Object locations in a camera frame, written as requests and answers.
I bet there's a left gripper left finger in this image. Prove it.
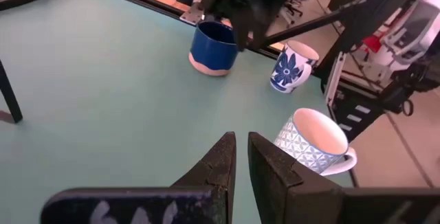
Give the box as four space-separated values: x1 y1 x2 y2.
40 131 237 224

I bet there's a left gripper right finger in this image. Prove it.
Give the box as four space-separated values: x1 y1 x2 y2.
247 131 440 224

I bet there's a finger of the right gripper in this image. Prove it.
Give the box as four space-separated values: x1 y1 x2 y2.
249 17 273 49
235 17 251 52

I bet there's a blue mug with ring handle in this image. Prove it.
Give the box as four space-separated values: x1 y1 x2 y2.
188 20 240 77

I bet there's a white mug blue flower print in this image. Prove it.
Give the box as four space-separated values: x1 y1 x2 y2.
269 40 320 94

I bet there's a white mug pale blue pattern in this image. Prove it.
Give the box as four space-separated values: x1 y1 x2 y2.
273 107 358 177

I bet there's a green table mat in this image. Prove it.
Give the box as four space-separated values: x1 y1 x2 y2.
0 0 355 224

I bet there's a white and grey machine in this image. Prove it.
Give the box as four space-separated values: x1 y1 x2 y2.
373 0 440 67

